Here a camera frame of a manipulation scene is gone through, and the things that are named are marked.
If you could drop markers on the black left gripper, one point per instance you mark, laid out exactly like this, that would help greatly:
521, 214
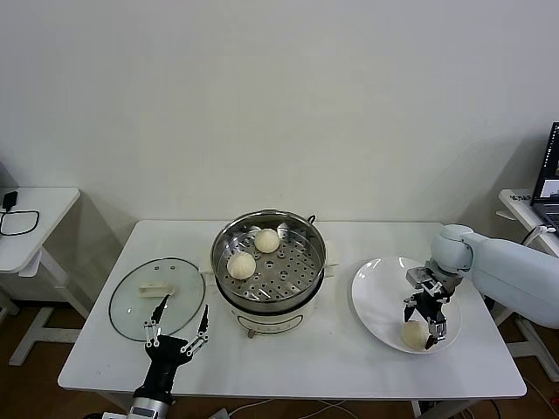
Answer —
168, 351

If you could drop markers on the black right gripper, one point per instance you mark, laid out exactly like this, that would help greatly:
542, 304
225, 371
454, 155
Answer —
431, 307

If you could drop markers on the white steamed baozi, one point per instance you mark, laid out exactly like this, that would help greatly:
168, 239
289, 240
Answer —
412, 336
241, 265
267, 240

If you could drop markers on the round glass pot lid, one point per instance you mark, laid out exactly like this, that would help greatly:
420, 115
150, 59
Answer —
131, 301

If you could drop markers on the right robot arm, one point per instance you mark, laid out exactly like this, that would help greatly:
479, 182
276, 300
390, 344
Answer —
502, 270

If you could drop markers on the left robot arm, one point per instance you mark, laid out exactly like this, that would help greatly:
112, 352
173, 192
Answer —
150, 406

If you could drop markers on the stainless steel steamer basket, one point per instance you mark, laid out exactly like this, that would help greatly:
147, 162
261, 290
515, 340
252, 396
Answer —
297, 270

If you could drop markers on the white round plate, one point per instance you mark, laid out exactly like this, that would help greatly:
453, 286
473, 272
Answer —
380, 297

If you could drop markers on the white electric cooker base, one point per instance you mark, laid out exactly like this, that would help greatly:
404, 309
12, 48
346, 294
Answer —
266, 320

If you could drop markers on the white side desk with laptop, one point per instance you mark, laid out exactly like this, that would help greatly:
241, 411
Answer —
515, 203

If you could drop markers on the white side desk with adapter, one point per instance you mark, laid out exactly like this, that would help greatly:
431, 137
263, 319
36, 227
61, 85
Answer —
48, 209

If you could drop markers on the dark open laptop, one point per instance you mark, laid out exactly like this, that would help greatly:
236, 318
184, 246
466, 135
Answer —
548, 174

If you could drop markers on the black power adapter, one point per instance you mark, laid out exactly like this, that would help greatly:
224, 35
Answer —
10, 200

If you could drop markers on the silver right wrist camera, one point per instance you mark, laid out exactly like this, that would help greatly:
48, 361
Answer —
418, 277

